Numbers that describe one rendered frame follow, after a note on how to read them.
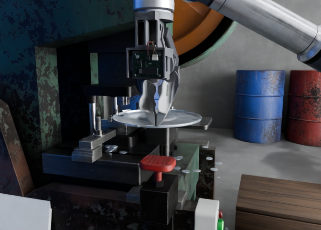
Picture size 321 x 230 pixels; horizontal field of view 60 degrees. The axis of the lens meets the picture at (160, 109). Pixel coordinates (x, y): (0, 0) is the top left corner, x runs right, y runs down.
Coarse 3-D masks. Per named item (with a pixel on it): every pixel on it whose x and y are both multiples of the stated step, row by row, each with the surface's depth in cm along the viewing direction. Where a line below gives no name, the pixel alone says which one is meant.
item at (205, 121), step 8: (208, 120) 88; (152, 128) 87; (160, 128) 86; (168, 128) 86; (192, 128) 81; (200, 128) 81; (152, 136) 88; (160, 136) 87; (168, 136) 87; (160, 144) 87; (168, 144) 87; (160, 152) 88; (168, 152) 87
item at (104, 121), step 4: (120, 112) 103; (104, 120) 89; (112, 120) 88; (104, 124) 89; (108, 124) 88; (112, 124) 88; (116, 124) 88; (104, 128) 89; (108, 128) 89; (112, 128) 88; (116, 128) 88; (120, 128) 87; (124, 128) 87; (128, 128) 89; (132, 128) 92; (136, 128) 95; (116, 132) 88; (120, 132) 88; (124, 132) 87; (128, 132) 89
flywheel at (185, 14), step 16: (176, 0) 119; (176, 16) 120; (192, 16) 119; (208, 16) 113; (224, 16) 112; (176, 32) 122; (192, 32) 116; (208, 32) 114; (176, 48) 119; (192, 48) 117
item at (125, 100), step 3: (117, 96) 92; (117, 99) 92; (120, 99) 91; (123, 99) 92; (126, 99) 92; (129, 99) 94; (117, 102) 92; (120, 102) 92; (123, 102) 92; (126, 102) 92; (129, 102) 95
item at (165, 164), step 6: (150, 156) 60; (156, 156) 60; (162, 156) 60; (144, 162) 56; (150, 162) 56; (156, 162) 56; (162, 162) 56; (168, 162) 56; (174, 162) 57; (144, 168) 56; (150, 168) 55; (156, 168) 55; (162, 168) 54; (168, 168) 55; (156, 174) 57; (156, 180) 58
